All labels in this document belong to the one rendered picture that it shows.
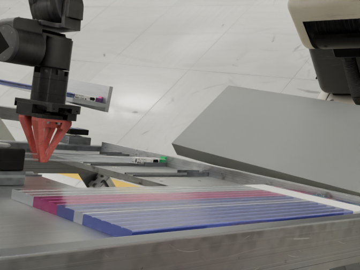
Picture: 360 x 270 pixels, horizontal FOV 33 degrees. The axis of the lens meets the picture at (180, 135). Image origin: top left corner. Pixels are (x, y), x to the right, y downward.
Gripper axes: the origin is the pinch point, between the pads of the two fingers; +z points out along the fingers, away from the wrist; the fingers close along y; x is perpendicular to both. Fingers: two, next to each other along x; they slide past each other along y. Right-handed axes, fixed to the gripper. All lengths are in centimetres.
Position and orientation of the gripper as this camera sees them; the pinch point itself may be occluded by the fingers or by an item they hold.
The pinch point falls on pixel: (40, 156)
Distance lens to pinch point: 103.7
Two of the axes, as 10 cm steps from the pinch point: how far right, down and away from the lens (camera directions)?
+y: 7.2, 1.3, -6.8
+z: -1.4, 9.9, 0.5
